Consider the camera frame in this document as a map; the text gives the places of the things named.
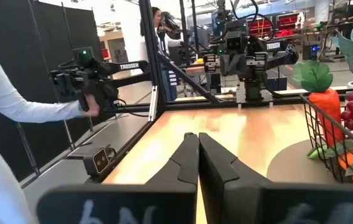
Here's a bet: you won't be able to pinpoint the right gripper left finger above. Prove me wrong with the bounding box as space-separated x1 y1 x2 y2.
37 131 200 224

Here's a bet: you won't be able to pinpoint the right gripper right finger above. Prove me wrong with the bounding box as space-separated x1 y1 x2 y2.
198 132 353 224

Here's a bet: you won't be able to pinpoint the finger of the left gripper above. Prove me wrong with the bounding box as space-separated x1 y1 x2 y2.
221 54 234 76
233 54 246 76

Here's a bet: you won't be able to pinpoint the orange carrot green leaves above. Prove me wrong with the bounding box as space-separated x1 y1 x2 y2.
293 59 345 147

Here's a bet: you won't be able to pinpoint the round grey mat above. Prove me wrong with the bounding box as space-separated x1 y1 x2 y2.
266 138 339 184

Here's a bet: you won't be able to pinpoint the red storage bins shelf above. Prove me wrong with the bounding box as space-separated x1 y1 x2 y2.
247 12 298 40

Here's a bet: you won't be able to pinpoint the computer with blue light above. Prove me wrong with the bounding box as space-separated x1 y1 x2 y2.
302 42 320 62

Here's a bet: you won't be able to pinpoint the person's hand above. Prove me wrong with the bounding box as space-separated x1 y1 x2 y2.
82 93 101 118

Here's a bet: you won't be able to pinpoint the black partition panel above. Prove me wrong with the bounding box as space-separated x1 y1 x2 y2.
0 0 104 181

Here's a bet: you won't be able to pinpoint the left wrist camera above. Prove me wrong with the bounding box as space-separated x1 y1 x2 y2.
225 20 249 52

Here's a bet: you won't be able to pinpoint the small table-level camera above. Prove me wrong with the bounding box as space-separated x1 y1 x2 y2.
82 146 118 175

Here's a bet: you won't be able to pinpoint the silver frame bracket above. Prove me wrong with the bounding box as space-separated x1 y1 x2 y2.
148 85 159 123

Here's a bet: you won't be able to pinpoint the black wire basket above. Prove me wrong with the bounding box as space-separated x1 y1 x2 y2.
299 93 353 186

